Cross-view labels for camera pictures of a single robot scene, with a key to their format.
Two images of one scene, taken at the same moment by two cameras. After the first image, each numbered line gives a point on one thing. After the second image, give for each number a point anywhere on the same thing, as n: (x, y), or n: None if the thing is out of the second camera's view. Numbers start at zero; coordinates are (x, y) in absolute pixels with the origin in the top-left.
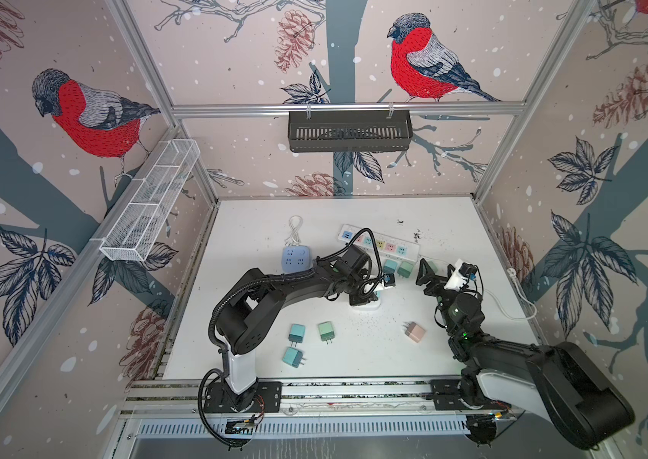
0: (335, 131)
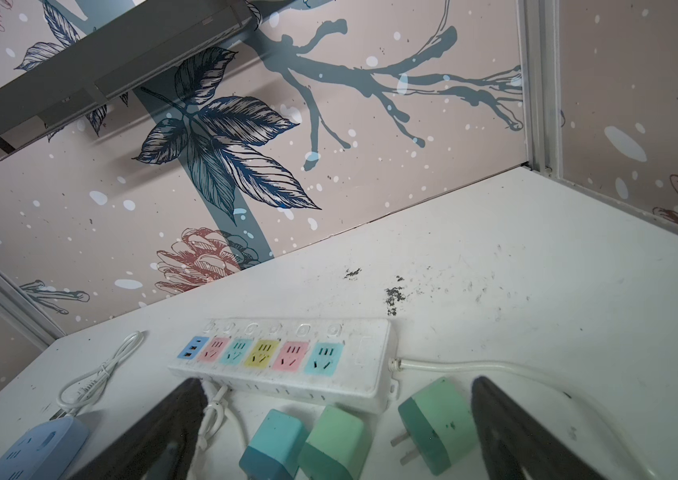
0: (143, 40)
